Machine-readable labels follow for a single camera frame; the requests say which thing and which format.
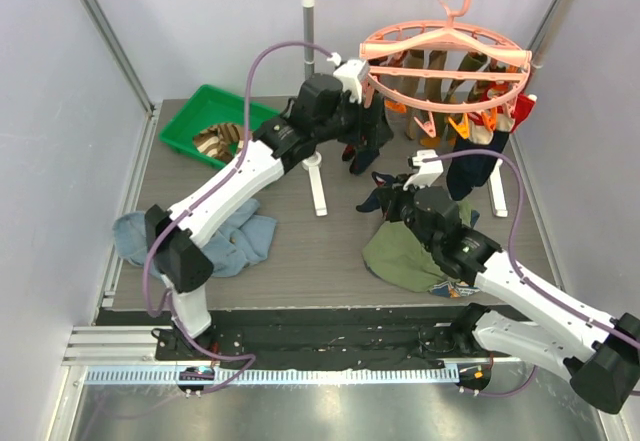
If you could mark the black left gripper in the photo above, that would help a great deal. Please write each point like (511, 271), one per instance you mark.
(355, 109)

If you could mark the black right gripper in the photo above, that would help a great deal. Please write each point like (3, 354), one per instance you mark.
(391, 201)

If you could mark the black colourful argyle sock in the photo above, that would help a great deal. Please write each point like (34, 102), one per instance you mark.
(349, 153)

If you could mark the brown striped sock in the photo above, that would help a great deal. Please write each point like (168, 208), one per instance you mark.
(227, 135)
(210, 144)

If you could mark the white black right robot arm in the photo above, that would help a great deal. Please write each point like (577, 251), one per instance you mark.
(596, 353)

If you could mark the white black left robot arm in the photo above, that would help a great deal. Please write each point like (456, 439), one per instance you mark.
(327, 108)

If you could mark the pink round clip hanger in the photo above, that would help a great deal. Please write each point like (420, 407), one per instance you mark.
(472, 113)

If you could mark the green crumpled garment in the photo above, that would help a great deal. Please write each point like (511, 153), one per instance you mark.
(395, 256)

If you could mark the navy cream cuff sock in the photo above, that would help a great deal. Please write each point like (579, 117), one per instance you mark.
(468, 172)

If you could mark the olive yellow toe sock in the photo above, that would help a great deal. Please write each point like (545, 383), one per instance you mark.
(472, 61)

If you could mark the green plastic tray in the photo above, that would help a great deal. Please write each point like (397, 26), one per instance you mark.
(209, 106)

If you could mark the light blue denim shirt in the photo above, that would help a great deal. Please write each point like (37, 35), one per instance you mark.
(243, 240)

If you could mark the red white sock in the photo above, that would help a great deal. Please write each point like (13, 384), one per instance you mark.
(511, 115)

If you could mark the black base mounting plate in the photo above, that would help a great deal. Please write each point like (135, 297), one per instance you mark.
(373, 338)

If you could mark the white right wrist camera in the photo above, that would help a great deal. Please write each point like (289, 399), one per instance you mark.
(426, 169)

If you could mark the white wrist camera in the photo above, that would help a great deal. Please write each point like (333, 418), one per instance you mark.
(426, 169)
(352, 74)

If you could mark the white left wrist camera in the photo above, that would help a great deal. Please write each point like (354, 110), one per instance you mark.
(352, 74)

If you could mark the white slotted cable duct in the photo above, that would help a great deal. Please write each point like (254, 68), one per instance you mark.
(192, 376)

